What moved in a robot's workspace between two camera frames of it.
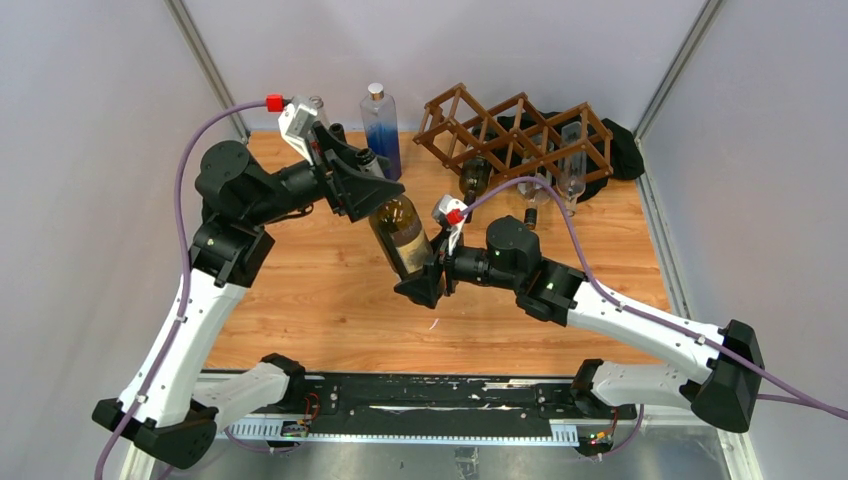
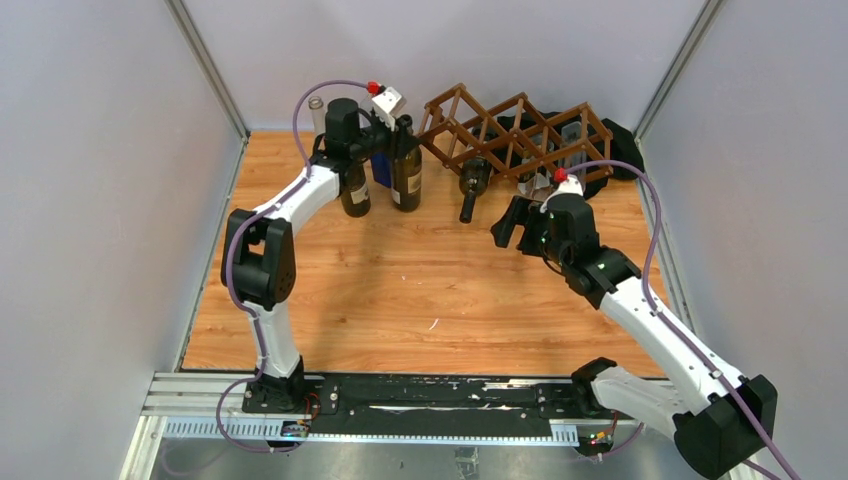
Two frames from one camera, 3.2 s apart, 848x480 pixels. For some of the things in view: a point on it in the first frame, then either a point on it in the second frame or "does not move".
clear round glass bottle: (318, 103) does not move
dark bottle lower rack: (474, 180) does not move
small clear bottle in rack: (533, 195) does not move
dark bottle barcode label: (411, 245) -> (406, 167)
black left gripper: (341, 166) -> (399, 142)
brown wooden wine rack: (515, 142) does not move
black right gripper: (422, 288) -> (523, 212)
